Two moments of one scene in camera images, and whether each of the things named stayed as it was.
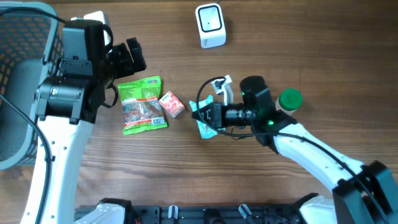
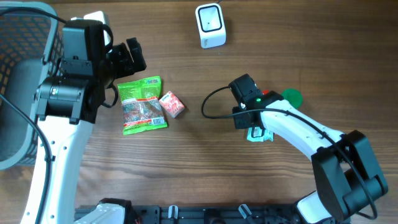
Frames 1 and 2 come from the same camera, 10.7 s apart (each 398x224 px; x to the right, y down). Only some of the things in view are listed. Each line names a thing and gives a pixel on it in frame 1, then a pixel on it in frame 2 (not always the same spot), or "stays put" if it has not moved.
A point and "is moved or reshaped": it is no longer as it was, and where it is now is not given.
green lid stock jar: [289, 100] stays put
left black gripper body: [119, 62] stays put
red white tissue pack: [172, 104] stays put
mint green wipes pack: [206, 129] is moved or reshaped
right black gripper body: [220, 114] -> [240, 121]
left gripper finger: [135, 49] stays put
